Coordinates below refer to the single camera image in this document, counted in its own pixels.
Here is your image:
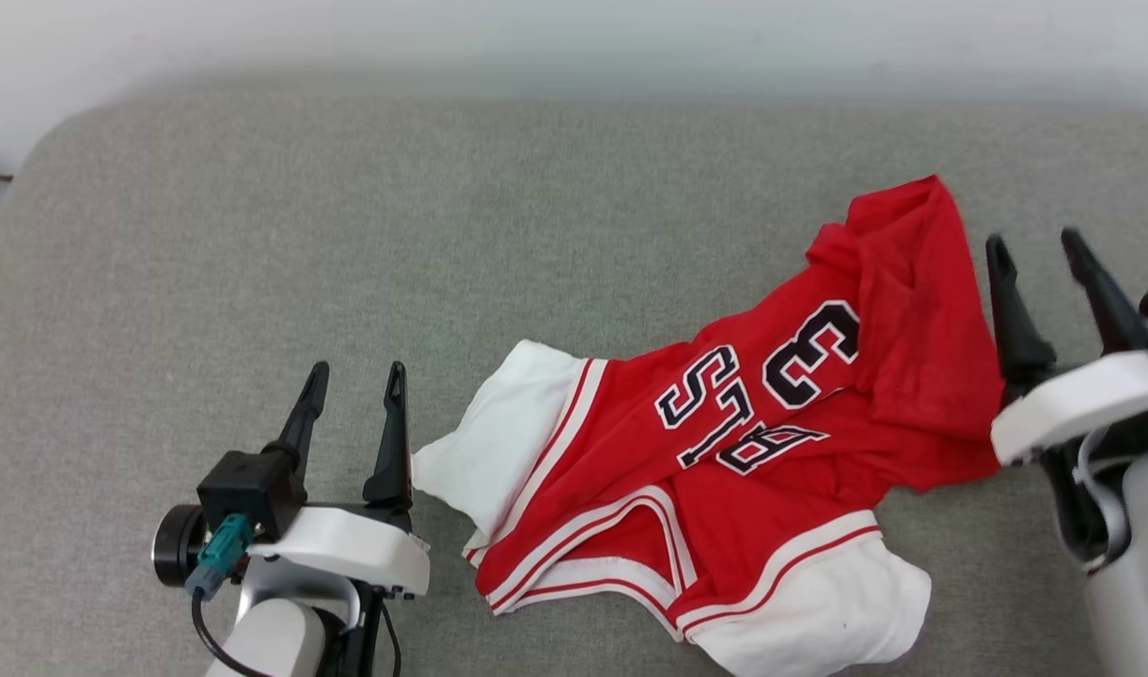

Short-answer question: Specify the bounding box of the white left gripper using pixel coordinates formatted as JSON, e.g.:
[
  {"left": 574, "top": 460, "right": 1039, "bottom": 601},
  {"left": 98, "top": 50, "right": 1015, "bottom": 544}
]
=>
[{"left": 152, "top": 362, "right": 431, "bottom": 622}]

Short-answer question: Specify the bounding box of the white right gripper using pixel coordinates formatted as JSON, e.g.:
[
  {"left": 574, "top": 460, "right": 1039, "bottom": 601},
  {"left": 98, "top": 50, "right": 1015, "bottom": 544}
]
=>
[{"left": 985, "top": 228, "right": 1148, "bottom": 570}]

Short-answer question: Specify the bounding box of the red and white jersey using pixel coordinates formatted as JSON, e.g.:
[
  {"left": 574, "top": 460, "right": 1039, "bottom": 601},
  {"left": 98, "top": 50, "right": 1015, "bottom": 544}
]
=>
[{"left": 412, "top": 174, "right": 1007, "bottom": 677}]

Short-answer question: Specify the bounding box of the teal cable connector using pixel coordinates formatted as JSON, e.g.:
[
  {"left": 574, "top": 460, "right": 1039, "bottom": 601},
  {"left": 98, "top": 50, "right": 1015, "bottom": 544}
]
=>
[{"left": 186, "top": 514, "right": 255, "bottom": 600}]

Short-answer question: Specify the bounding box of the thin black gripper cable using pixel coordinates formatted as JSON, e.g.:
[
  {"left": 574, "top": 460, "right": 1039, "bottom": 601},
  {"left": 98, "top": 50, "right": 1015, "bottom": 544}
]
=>
[{"left": 378, "top": 602, "right": 402, "bottom": 677}]

